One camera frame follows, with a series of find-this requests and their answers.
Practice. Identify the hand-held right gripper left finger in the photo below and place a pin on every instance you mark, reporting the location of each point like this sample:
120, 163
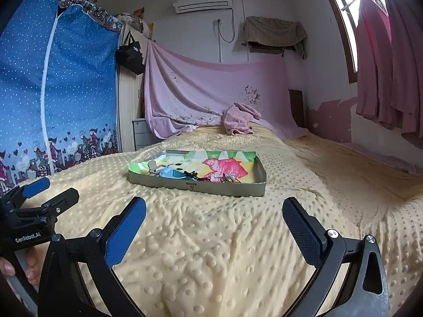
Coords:
127, 231

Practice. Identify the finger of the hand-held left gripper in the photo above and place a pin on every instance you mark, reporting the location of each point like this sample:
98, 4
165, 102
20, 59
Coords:
34, 186
62, 201

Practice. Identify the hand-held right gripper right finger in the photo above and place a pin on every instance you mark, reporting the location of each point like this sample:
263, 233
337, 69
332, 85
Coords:
300, 231

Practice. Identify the small metal ornament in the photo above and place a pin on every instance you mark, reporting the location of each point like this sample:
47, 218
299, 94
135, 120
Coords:
228, 178

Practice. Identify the shallow cardboard tray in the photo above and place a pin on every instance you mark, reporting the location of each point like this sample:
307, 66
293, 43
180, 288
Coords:
214, 188

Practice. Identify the person's left hand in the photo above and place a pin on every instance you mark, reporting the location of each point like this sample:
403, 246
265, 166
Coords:
34, 267

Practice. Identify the small grey ornament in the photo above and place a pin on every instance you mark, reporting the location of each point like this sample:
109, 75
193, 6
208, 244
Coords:
154, 168

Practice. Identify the light blue hair accessory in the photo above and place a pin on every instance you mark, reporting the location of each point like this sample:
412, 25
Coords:
170, 172

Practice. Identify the yellow dotted blanket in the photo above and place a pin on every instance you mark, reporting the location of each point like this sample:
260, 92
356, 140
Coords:
214, 254

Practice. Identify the grey drawer cabinet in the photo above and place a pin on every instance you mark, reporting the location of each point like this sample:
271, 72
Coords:
142, 135

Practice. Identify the blue dotted wardrobe cover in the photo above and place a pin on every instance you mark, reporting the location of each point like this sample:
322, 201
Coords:
76, 89

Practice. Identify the light wooden wardrobe panel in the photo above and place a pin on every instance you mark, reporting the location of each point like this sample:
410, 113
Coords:
127, 105

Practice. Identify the dark brown board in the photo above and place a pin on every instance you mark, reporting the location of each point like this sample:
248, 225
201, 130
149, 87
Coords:
296, 109

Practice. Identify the pink towel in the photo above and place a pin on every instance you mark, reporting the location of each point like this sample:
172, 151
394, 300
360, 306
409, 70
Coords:
239, 119

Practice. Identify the pink hanging sheet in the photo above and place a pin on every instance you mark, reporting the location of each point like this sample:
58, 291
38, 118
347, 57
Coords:
198, 89

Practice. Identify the black bag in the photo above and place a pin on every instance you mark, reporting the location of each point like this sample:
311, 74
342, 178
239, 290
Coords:
130, 54

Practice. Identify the pink curtain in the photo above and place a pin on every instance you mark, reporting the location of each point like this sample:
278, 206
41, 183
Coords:
390, 72

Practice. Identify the olive cloth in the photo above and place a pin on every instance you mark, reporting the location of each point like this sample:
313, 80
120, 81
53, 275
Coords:
274, 28

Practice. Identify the window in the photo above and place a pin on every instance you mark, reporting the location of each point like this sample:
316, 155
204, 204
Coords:
350, 23

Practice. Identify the white air conditioner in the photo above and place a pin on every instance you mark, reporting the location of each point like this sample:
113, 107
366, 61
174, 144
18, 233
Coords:
201, 0

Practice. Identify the wooden wall shelf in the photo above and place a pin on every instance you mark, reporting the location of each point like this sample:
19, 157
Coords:
264, 48

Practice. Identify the wall power outlet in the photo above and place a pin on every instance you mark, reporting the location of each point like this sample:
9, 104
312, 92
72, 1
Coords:
217, 22

